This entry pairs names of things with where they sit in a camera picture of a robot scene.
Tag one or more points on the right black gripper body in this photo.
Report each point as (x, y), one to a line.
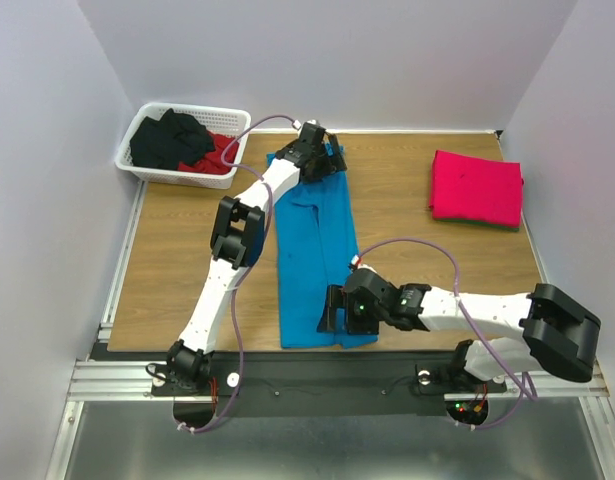
(337, 308)

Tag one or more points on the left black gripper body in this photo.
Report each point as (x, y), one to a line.
(322, 167)

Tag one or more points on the blue t shirt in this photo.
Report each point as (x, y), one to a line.
(316, 239)

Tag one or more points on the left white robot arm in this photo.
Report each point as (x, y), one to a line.
(236, 243)

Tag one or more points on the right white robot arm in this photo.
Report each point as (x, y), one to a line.
(544, 330)

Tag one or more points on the dark red t shirt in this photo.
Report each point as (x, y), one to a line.
(214, 162)

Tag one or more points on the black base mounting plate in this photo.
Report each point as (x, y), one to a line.
(310, 384)

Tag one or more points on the white plastic laundry basket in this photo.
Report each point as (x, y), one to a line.
(225, 121)

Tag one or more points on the black t shirt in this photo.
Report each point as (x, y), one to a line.
(173, 139)

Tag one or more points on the folded pink t shirt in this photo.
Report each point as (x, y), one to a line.
(474, 190)

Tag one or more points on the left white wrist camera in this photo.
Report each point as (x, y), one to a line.
(298, 125)

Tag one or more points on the aluminium extrusion frame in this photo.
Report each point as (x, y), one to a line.
(107, 380)

